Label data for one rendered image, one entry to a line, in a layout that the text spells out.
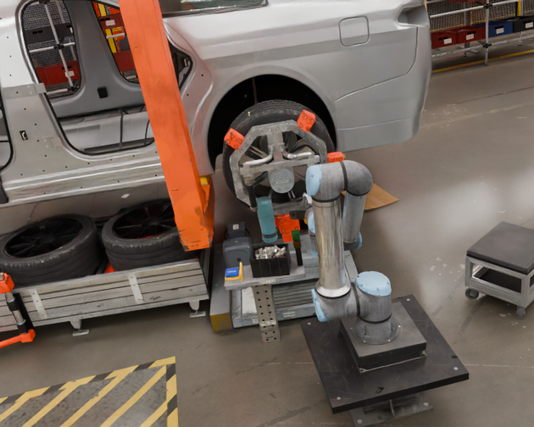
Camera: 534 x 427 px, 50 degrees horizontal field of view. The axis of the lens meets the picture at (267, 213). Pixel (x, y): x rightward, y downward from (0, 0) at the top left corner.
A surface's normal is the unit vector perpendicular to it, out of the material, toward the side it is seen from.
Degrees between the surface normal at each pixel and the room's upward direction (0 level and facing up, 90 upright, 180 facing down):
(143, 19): 90
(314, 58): 90
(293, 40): 90
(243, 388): 0
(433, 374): 0
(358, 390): 0
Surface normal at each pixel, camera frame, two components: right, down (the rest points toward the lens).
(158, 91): 0.04, 0.45
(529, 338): -0.16, -0.87
